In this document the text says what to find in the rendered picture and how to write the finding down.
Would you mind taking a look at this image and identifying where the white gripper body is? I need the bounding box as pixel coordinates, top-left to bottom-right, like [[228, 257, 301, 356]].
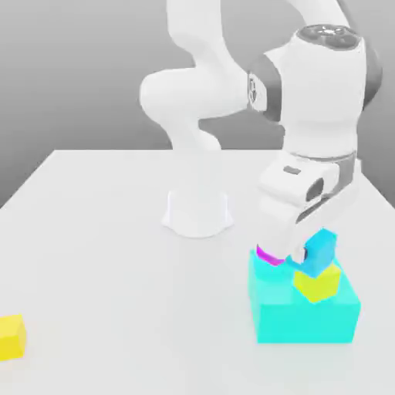
[[257, 194, 334, 259]]

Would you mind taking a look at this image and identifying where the small lime cube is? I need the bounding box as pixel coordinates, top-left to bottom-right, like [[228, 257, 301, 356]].
[[292, 264, 343, 304]]

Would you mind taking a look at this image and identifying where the small yellow cube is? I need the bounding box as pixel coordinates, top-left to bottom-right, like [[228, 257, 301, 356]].
[[0, 313, 28, 363]]

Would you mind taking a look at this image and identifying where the small magenta cube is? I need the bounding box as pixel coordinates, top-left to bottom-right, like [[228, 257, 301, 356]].
[[255, 245, 287, 267]]

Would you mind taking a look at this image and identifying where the small blue cube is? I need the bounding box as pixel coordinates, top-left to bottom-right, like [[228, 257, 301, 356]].
[[286, 228, 338, 279]]

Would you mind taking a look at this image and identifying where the large cyan box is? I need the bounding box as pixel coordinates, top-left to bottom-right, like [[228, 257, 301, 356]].
[[248, 248, 363, 346]]

